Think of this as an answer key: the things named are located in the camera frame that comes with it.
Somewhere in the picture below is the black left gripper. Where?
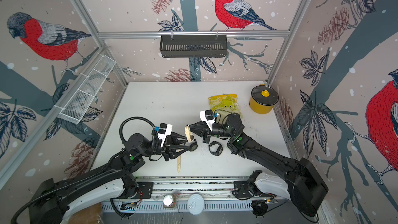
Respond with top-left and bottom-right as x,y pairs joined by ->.
138,133 -> 189,163

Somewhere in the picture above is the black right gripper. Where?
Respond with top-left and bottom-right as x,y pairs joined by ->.
189,121 -> 236,145

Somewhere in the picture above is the yellow green frog towel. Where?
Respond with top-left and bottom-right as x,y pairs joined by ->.
208,94 -> 241,116

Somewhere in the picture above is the cream strap analog watch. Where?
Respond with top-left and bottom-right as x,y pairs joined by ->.
184,125 -> 195,145

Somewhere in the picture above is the black digital watch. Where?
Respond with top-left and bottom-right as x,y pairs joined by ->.
208,141 -> 223,156
186,141 -> 198,152

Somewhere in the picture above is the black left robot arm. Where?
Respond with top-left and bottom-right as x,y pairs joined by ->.
10,117 -> 198,224

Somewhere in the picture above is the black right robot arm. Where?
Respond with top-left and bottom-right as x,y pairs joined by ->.
189,114 -> 329,217

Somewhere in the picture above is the glass spice jar silver lid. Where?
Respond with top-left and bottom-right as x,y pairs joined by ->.
163,194 -> 177,208

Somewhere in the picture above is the yellow pot with glass lid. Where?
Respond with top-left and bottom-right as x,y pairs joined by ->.
249,85 -> 279,114

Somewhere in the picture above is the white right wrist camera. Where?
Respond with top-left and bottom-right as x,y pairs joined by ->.
200,110 -> 216,131

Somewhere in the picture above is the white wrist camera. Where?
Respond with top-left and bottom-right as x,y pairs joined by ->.
200,110 -> 216,131
155,123 -> 173,147

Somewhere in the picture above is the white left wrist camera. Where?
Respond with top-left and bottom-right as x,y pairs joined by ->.
155,123 -> 173,147

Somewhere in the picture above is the black hanging wire basket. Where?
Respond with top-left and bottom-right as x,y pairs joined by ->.
160,35 -> 228,58

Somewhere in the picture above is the white mesh wall shelf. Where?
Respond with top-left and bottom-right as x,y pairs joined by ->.
58,55 -> 116,124

